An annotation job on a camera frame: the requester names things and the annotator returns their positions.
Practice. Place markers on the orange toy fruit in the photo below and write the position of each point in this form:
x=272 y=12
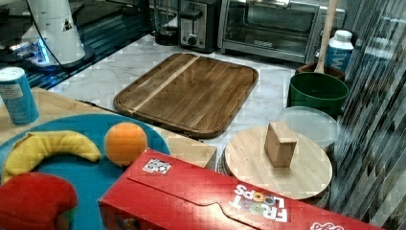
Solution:
x=124 y=142

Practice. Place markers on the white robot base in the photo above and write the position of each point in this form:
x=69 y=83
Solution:
x=54 y=36

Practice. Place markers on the glass french press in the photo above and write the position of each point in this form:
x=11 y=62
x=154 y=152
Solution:
x=165 y=22

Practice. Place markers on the green mug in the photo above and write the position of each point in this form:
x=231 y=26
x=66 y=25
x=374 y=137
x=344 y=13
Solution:
x=319 y=91

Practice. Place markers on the silver toaster oven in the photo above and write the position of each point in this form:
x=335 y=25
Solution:
x=282 y=29

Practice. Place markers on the wooden spoon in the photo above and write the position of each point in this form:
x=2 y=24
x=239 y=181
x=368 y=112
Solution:
x=331 y=9

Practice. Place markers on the yellow toy banana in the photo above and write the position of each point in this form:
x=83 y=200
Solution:
x=34 y=147

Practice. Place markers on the blue cylindrical can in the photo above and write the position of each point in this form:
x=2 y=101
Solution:
x=17 y=96

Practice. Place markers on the wooden cutting board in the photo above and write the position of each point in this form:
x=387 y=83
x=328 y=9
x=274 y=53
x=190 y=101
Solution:
x=195 y=95

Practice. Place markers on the silver toaster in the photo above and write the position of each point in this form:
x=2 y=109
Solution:
x=198 y=22

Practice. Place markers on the white capped bottle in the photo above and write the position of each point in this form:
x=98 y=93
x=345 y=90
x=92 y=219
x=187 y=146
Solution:
x=339 y=50

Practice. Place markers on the red Froot Loops cereal box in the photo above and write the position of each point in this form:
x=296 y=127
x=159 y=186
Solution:
x=159 y=192

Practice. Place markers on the round wooden jar lid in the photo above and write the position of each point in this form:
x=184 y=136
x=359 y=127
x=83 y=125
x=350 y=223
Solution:
x=280 y=160

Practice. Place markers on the red toy apple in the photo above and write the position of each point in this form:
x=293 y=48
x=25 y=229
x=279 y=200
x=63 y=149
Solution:
x=37 y=201

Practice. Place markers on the clear plastic lidded jar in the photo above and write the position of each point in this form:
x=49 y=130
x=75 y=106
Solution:
x=312 y=123

